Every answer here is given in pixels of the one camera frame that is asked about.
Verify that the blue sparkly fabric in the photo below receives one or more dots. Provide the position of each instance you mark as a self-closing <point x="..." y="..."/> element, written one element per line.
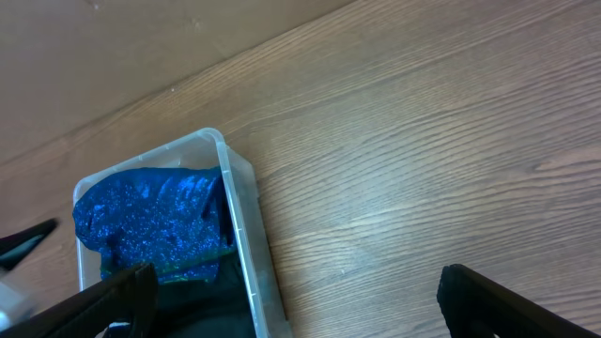
<point x="176" y="219"/>

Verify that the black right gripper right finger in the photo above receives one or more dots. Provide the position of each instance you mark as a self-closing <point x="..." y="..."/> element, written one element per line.
<point x="474" y="306"/>

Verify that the clear plastic storage bin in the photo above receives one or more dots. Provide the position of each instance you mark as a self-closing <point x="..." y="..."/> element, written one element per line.
<point x="206" y="148"/>

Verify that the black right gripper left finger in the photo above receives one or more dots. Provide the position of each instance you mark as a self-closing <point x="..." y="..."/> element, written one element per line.
<point x="131" y="296"/>

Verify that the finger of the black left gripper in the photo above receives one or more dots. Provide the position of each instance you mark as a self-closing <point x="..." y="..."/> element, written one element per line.
<point x="16" y="247"/>

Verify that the wide black garment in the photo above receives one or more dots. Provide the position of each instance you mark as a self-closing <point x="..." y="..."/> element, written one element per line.
<point x="219" y="308"/>

